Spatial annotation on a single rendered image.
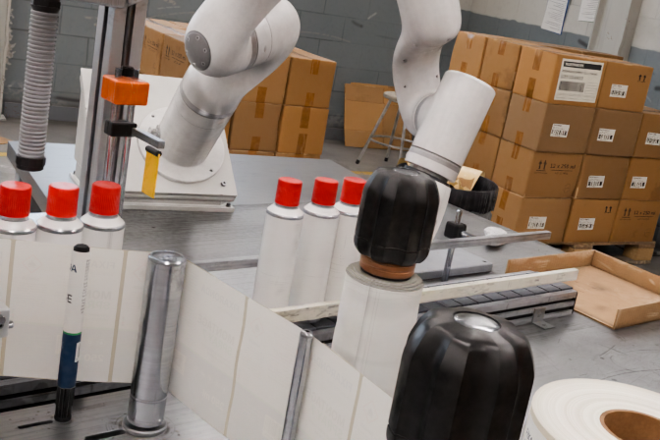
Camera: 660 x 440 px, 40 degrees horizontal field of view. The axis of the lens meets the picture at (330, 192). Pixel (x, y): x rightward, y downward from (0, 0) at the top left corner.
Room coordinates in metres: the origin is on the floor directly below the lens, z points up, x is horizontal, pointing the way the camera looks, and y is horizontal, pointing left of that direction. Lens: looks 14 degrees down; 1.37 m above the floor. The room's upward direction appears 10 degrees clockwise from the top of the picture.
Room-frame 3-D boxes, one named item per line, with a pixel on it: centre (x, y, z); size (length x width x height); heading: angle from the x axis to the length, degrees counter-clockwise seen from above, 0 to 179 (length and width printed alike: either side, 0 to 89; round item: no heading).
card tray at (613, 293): (1.75, -0.57, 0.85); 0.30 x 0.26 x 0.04; 132
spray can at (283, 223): (1.19, 0.05, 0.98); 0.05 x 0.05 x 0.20
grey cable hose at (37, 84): (1.05, 0.36, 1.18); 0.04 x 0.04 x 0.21
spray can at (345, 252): (1.26, -0.03, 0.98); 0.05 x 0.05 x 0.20
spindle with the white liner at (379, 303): (0.93, -0.07, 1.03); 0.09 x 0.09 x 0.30
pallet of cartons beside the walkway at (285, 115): (5.02, 0.72, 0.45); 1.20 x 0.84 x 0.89; 32
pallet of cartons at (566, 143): (5.24, -1.23, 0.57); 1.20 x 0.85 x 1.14; 123
